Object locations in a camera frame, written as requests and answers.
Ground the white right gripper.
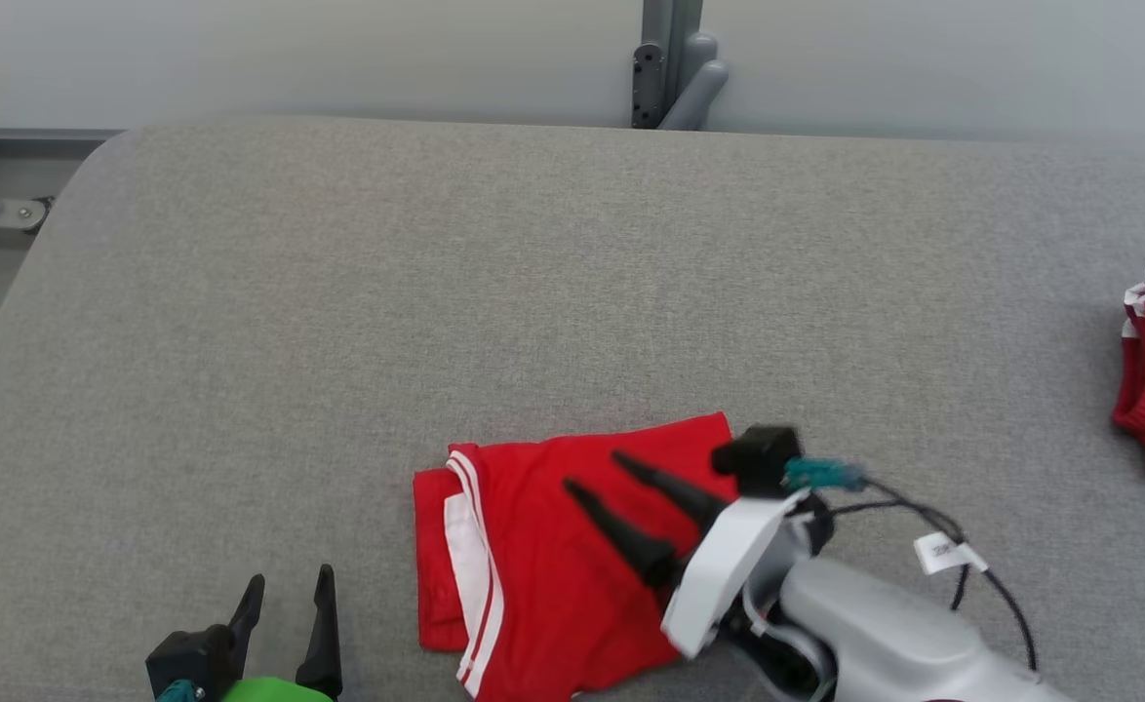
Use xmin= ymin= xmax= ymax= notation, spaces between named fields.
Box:
xmin=563 ymin=450 xmax=812 ymax=659

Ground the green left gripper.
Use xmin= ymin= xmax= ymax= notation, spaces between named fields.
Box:
xmin=221 ymin=564 xmax=344 ymax=702

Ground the red jersey with white sleeves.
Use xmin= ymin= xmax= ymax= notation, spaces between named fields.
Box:
xmin=413 ymin=411 xmax=739 ymax=702

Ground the grey fabric sofa cushion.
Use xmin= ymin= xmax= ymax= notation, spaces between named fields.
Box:
xmin=0 ymin=117 xmax=1145 ymax=702

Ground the white paper cable tag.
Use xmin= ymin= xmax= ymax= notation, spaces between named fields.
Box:
xmin=914 ymin=531 xmax=989 ymax=576

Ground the grey metal post with bracket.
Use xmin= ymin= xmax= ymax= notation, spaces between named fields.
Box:
xmin=631 ymin=0 xmax=705 ymax=130

